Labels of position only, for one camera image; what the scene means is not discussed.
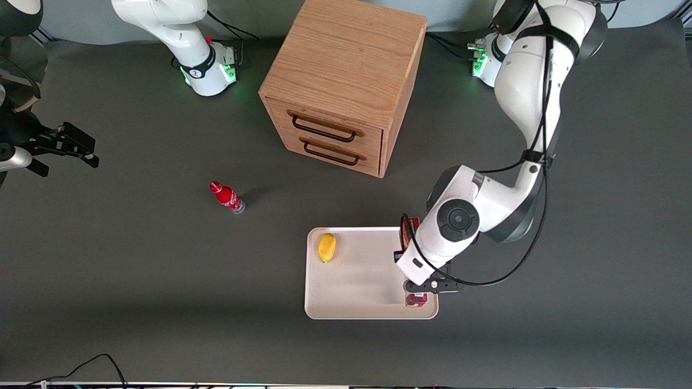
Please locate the black dome lamp head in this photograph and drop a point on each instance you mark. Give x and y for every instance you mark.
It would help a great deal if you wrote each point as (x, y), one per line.
(19, 19)

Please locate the yellow lemon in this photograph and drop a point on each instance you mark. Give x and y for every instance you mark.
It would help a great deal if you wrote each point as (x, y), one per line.
(326, 247)

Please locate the red cookie box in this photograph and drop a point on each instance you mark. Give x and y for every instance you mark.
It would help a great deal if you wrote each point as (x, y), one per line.
(416, 300)

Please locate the silver metal rod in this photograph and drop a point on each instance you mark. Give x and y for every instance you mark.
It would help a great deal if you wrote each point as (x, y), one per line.
(13, 158)

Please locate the wooden two-drawer cabinet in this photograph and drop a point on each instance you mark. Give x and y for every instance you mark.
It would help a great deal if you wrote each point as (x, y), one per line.
(346, 54)

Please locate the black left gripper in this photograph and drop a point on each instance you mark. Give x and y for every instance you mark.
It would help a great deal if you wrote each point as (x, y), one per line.
(398, 256)

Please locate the cream plastic tray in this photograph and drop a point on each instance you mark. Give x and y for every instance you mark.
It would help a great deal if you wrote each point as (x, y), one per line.
(357, 281)

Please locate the red soda bottle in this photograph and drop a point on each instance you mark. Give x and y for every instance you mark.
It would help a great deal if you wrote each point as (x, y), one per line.
(226, 195)

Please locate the black clamp camera stand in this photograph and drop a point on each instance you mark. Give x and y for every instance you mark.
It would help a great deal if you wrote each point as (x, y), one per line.
(70, 139)

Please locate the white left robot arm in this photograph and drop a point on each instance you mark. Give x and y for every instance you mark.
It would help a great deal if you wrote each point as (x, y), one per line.
(530, 81)

